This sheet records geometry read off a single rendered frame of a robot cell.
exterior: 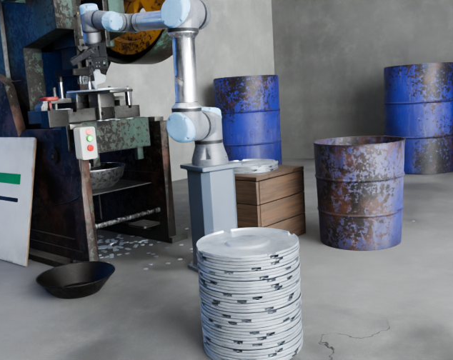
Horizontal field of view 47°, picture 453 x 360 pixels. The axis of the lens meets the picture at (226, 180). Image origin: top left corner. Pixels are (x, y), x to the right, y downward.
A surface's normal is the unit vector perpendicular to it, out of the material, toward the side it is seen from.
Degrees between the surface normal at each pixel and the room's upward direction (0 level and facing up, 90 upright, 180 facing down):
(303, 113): 90
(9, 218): 78
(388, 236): 92
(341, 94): 90
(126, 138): 90
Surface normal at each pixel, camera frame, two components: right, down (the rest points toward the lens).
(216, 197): 0.56, 0.10
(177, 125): -0.53, 0.29
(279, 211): 0.74, 0.07
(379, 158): 0.23, 0.18
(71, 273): 0.27, -0.56
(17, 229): -0.62, -0.05
